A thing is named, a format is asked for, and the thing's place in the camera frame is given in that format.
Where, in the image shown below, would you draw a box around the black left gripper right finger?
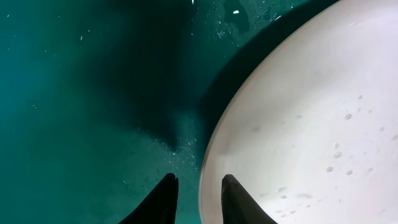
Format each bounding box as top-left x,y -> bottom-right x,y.
221,174 -> 277,224

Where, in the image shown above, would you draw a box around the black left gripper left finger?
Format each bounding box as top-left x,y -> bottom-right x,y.
119,173 -> 178,224

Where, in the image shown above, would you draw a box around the pink plate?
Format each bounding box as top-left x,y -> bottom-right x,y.
199,0 -> 397,224

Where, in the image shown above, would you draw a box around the blue plastic tray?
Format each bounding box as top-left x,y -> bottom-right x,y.
0,0 -> 340,224

